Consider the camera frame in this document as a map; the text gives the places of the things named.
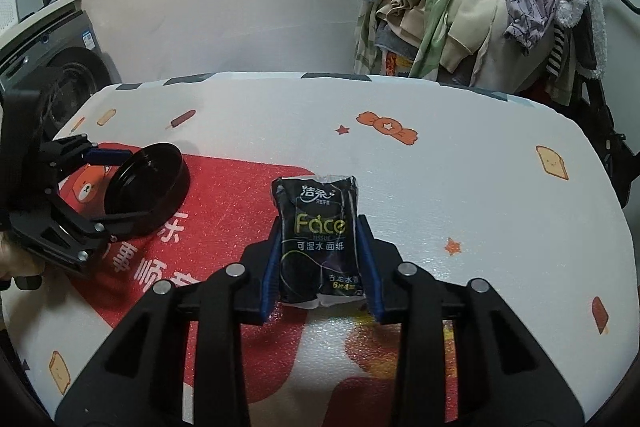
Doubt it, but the person's left hand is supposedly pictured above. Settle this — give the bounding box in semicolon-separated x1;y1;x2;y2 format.
0;232;37;290

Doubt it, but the black round container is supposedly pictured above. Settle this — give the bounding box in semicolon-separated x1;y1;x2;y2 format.
104;142;192;238

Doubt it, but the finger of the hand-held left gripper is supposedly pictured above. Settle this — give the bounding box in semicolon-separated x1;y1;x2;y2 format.
7;202;168;279
40;134;136;188

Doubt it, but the black tissue packet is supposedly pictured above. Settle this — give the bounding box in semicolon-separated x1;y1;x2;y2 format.
271;174;363;310

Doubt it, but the dark grey washing machine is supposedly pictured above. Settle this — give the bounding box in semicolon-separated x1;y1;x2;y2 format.
0;0;121;128

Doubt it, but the black metal frame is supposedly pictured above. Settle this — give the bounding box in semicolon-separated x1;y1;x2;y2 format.
575;0;636;208

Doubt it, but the pile of clothes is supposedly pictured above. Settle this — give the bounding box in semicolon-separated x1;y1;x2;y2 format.
352;0;608;105

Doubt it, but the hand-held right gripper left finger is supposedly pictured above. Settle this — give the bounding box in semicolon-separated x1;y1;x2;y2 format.
55;216;286;427

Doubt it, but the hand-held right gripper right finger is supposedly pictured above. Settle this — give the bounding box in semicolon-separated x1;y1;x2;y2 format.
356;213;586;427

